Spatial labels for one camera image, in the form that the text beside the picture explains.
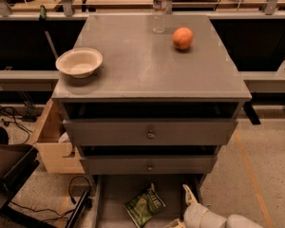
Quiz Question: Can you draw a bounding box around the white paper bowl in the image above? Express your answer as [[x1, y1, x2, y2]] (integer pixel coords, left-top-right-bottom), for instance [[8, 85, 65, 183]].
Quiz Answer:
[[55, 47, 103, 78]]

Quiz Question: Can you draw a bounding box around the grey bottom drawer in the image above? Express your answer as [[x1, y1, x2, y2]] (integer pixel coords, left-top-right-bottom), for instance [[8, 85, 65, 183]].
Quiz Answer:
[[92, 174, 202, 228]]

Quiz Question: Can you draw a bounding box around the grey drawer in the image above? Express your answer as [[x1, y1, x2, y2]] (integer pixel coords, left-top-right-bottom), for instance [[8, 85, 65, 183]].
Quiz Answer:
[[92, 174, 202, 228], [80, 155, 218, 175], [64, 119, 238, 146]]

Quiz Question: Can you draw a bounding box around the black cable bundle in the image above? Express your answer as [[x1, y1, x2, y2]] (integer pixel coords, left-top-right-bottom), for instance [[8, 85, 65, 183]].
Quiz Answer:
[[0, 81, 34, 144]]

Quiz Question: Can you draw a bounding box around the grey drawer cabinet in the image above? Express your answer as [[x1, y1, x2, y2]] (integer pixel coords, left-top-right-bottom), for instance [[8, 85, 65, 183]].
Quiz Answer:
[[51, 13, 253, 178]]

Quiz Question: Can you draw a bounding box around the grey middle drawer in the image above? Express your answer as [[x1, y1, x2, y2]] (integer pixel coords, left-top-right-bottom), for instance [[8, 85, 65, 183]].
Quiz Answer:
[[80, 155, 218, 175]]

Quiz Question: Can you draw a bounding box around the black floor cable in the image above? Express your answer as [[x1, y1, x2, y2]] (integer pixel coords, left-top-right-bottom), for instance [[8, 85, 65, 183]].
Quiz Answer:
[[9, 174, 93, 223]]

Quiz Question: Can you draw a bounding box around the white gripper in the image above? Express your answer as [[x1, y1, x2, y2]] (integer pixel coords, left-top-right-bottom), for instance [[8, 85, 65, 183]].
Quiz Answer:
[[163, 184, 227, 228]]

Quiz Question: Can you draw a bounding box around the orange fruit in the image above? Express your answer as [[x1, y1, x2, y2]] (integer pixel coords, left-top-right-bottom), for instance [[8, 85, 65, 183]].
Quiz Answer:
[[172, 28, 193, 50]]

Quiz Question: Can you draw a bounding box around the clear plastic water bottle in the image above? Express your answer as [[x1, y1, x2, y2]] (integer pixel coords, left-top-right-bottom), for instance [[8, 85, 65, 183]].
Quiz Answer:
[[152, 0, 168, 33]]

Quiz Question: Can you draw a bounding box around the green jalapeno chip bag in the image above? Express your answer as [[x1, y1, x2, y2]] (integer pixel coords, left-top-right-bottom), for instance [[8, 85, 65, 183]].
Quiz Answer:
[[123, 183, 166, 228]]

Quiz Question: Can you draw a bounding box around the grey top drawer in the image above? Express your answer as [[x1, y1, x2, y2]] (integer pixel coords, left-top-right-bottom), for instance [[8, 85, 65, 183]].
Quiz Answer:
[[64, 119, 238, 146]]

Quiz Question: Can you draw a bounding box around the light wooden box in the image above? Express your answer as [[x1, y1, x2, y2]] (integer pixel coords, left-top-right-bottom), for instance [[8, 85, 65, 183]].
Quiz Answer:
[[29, 100, 84, 174]]

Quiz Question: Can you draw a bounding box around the green handled tool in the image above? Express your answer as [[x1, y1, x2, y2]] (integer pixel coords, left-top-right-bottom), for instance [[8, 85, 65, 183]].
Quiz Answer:
[[39, 5, 58, 60]]

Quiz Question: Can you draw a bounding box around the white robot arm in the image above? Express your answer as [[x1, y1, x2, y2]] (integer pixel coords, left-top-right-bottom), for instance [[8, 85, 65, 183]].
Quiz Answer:
[[162, 184, 263, 228]]

